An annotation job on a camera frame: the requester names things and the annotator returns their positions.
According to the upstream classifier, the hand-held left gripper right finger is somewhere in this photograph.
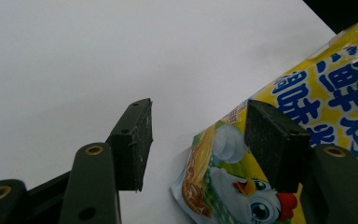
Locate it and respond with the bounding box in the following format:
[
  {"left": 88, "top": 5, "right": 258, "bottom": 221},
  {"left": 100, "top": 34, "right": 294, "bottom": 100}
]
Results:
[{"left": 243, "top": 99, "right": 358, "bottom": 224}]

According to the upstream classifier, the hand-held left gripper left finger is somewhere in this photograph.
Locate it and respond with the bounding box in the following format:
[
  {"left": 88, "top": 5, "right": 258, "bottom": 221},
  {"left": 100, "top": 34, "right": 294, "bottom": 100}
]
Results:
[{"left": 59, "top": 97, "right": 154, "bottom": 224}]

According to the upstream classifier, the yellow green seasoning pouch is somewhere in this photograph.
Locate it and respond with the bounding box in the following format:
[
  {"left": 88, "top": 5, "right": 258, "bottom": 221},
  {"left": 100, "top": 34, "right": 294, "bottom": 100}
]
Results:
[{"left": 169, "top": 12, "right": 358, "bottom": 224}]

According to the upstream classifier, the white cloth mat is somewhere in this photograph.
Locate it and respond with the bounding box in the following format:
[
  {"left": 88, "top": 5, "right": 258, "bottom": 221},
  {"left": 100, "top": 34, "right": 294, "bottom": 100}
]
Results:
[{"left": 0, "top": 0, "right": 337, "bottom": 224}]

